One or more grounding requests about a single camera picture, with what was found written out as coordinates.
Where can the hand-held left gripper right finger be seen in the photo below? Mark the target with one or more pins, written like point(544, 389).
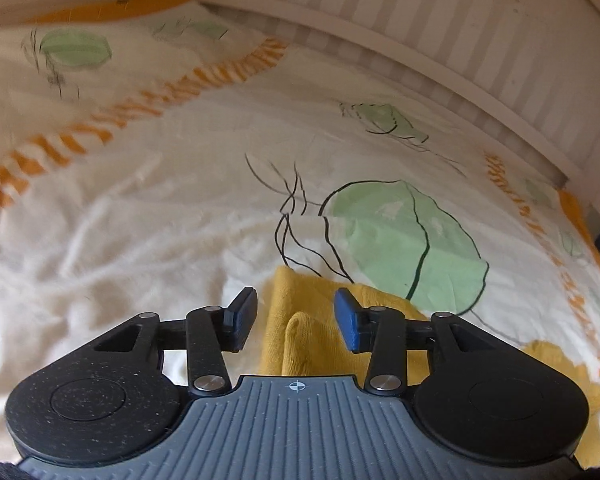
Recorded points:
point(347, 320)

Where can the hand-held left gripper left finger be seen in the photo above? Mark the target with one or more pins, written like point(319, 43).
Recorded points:
point(241, 317)

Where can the yellow knitted sweater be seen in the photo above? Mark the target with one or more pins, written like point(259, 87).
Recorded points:
point(305, 342)

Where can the white leaf print duvet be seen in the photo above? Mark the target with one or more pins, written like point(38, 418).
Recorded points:
point(155, 210)

